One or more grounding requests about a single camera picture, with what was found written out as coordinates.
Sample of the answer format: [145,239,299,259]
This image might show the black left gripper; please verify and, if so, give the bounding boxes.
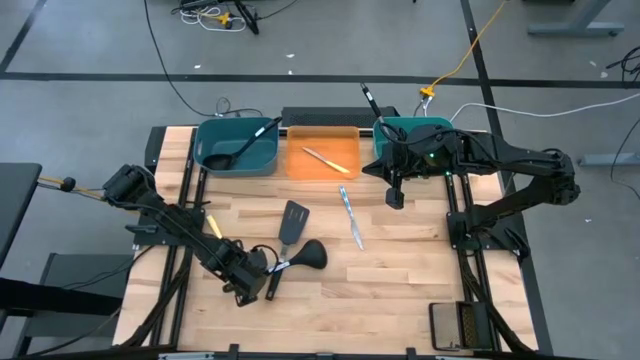
[222,242,274,307]

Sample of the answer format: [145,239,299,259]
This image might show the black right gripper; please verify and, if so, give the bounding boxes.
[361,124,459,179]

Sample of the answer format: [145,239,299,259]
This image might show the blue white patterned handle knife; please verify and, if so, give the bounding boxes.
[338,185,365,252]

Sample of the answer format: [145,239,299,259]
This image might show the black long-handled utensil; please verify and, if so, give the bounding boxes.
[359,83,401,144]

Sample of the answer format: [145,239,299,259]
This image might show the black slotted spatula steel neck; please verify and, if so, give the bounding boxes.
[264,199,311,302]

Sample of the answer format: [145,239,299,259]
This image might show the teal plastic bin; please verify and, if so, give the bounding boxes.
[372,116,455,161]
[193,116,280,178]

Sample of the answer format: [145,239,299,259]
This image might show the orange plastic tray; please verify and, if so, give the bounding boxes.
[285,125,362,182]

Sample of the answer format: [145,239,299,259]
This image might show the black perforated metal box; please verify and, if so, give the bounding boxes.
[280,105,401,129]

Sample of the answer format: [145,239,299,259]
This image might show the grey desk leg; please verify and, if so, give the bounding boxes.
[578,152,640,168]
[527,0,626,38]

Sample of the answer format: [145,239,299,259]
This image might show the dark grey desk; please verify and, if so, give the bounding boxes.
[0,162,44,269]

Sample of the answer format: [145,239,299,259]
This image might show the yellow floor cable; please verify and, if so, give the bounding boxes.
[418,0,510,100]

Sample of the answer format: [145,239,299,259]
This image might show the white floor cable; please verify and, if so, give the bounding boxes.
[448,92,640,125]

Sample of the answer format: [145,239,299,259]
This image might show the yellow strap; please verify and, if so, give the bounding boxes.
[37,174,109,200]

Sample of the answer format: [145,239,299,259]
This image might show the black floor cable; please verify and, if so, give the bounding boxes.
[143,0,265,119]

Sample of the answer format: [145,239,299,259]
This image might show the tangled cable bundle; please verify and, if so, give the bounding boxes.
[169,0,301,35]

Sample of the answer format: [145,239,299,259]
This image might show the black cable coil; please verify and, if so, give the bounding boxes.
[605,47,640,84]

